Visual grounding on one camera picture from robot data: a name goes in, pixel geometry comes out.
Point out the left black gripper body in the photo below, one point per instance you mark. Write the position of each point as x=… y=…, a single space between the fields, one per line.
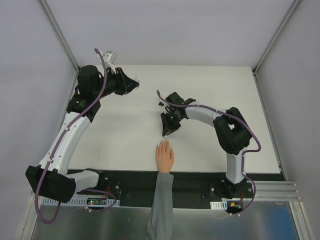
x=122 y=83

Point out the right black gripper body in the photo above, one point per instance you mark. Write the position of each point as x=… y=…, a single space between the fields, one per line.
x=171 y=122

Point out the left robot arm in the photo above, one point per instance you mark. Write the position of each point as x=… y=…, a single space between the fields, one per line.
x=50 y=178

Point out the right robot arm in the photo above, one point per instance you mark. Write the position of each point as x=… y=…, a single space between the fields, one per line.
x=231 y=131

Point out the grey sleeved forearm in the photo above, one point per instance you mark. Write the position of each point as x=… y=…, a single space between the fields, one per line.
x=160 y=220

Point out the mannequin hand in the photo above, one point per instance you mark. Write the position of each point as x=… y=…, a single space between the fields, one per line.
x=164 y=156

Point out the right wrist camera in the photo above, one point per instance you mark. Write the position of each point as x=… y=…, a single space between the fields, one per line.
x=167 y=108

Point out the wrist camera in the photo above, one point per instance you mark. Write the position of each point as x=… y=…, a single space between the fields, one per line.
x=167 y=108
x=109 y=58

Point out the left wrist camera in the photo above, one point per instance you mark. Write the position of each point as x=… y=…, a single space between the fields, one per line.
x=109 y=58

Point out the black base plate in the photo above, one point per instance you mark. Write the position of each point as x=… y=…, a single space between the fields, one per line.
x=182 y=190

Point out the left aluminium frame post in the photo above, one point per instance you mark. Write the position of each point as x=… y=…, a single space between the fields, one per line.
x=58 y=33

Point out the aluminium frame post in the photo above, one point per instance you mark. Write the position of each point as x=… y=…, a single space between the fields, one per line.
x=58 y=33
x=277 y=34

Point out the right white cable duct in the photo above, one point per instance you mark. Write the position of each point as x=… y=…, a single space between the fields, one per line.
x=226 y=205

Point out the white cable duct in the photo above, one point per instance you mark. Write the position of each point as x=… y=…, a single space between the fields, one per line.
x=226 y=205
x=83 y=201

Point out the left white cable duct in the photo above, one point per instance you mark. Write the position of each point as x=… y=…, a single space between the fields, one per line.
x=83 y=201

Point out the right aluminium frame post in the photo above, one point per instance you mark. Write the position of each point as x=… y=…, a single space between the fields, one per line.
x=277 y=34

